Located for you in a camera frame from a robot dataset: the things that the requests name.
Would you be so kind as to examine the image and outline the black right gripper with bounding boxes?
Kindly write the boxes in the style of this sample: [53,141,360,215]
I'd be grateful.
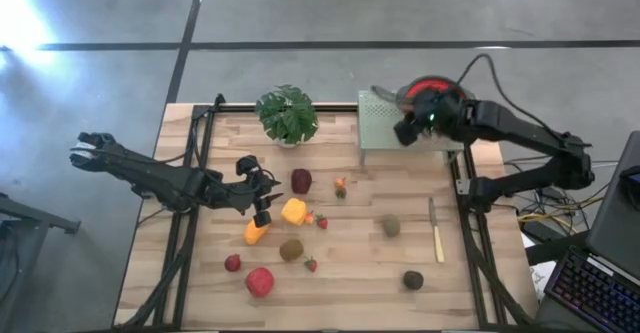
[393,92,476,148]

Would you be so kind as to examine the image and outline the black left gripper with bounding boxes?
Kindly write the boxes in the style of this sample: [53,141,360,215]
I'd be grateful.
[218,170,285,229]

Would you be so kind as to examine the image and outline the yellow bell pepper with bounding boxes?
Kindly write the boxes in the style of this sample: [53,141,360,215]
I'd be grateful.
[280,197,308,226]

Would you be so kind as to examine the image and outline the orange carrot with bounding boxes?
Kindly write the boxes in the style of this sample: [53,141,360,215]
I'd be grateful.
[243,220,272,247]

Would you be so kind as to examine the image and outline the dark red apple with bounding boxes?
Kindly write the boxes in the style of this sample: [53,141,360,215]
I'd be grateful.
[290,168,313,195]

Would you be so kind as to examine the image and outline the brown kiwi fruit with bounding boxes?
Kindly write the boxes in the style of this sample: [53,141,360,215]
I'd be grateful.
[278,238,305,262]
[382,213,402,240]

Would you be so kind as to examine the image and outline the red and grey colander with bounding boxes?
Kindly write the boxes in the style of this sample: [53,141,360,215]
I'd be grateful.
[394,75,476,105]

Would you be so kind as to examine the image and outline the dark avocado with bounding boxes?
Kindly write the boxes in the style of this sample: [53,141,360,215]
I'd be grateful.
[402,270,425,291]

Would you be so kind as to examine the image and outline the large red fruit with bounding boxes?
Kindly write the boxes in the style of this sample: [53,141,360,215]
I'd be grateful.
[244,266,275,299]

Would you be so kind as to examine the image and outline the green perforated metal shelf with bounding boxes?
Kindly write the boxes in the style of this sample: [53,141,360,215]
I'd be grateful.
[356,90,465,167]

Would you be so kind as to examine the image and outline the potted green plant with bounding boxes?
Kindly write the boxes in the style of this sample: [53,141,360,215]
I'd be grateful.
[254,84,320,149]

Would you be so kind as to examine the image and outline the black power brick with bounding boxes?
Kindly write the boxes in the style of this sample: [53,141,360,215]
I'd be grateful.
[520,220,556,244]

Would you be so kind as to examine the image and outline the black side desk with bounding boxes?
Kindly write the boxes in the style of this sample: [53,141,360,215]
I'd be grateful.
[524,230,601,267]

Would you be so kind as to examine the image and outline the white paper sheet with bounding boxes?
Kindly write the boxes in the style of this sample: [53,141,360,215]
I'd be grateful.
[519,232,557,302]

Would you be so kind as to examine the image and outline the dark grey metal bench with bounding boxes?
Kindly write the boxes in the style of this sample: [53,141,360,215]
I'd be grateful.
[0,192,81,333]

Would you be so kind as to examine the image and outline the laptop with backlit keyboard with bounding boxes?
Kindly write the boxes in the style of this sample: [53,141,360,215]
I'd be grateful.
[534,130,640,333]

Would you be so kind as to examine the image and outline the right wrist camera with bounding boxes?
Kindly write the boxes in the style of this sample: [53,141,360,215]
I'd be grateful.
[422,88,464,115]

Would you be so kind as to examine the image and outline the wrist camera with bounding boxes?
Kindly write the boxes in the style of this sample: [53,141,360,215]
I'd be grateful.
[422,88,464,115]
[234,154,262,177]

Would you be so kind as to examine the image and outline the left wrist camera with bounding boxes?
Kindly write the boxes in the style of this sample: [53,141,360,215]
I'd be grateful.
[234,154,262,177]

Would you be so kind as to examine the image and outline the knife with cream handle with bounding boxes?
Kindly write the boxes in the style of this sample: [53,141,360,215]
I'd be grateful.
[427,196,445,264]

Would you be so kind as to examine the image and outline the black aluminium table frame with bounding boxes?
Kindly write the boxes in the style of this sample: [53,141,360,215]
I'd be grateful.
[113,92,539,333]

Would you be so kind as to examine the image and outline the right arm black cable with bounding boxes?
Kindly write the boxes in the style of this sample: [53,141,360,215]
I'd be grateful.
[369,52,569,142]

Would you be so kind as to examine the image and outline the black floor cable bundle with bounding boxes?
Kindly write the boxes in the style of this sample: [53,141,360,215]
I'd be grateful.
[502,160,621,224]

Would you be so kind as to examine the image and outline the yellow cable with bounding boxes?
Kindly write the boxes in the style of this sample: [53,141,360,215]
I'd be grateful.
[517,195,607,224]

